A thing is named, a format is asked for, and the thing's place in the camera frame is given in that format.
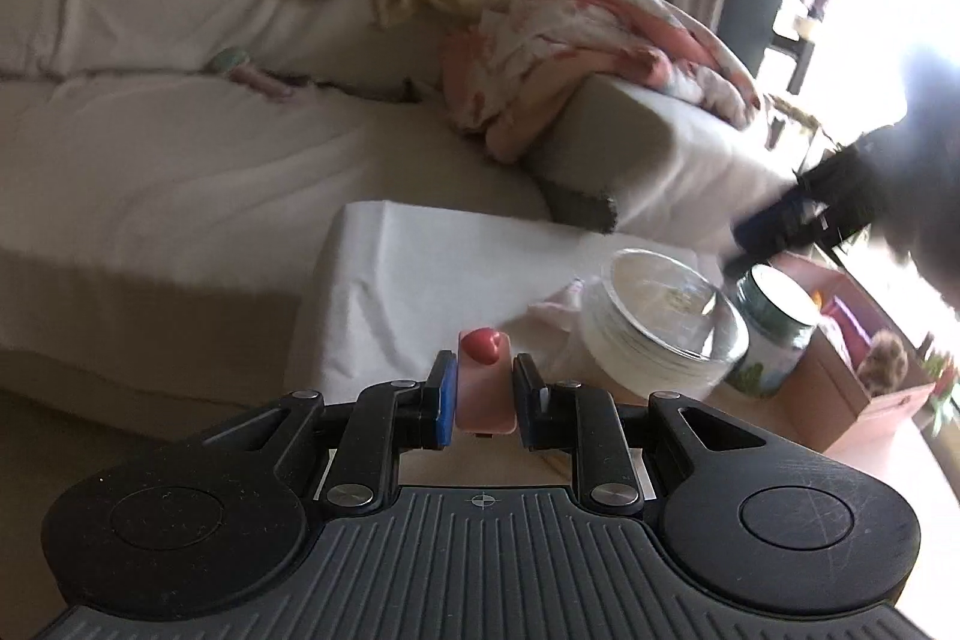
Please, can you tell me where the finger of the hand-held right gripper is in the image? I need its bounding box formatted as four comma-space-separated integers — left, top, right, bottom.
721, 190, 826, 275

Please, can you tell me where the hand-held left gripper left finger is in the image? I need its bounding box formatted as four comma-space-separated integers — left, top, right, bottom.
199, 351, 460, 510

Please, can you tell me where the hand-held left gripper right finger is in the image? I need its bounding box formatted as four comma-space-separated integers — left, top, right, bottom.
510, 353, 782, 510

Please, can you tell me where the pink block with red knob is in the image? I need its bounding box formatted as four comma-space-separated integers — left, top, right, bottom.
455, 326, 520, 440

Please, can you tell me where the pink and purple sponge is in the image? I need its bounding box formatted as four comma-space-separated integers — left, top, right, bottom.
820, 295, 865, 352

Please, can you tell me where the brown furry plush toy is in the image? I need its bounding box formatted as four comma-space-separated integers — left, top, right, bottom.
856, 331, 914, 396

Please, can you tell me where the pink cardboard box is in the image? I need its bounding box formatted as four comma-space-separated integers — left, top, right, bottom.
771, 248, 938, 455

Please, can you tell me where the white plastic bag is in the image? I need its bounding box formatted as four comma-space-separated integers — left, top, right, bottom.
527, 277, 597, 333

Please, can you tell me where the green lid glass jar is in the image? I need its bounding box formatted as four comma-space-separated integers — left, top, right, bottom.
721, 263, 820, 399

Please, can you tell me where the white covered footstool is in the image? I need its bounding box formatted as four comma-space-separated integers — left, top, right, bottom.
283, 200, 725, 412

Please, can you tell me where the clear jar with metal lid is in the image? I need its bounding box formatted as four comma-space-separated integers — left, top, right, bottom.
574, 248, 752, 399

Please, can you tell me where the pink floral quilt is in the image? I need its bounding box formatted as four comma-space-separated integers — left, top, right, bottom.
439, 0, 764, 163

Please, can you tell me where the white sofa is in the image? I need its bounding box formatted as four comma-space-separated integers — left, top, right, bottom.
0, 0, 803, 408

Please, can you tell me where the pastel sock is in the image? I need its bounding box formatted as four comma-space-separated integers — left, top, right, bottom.
206, 45, 295, 103

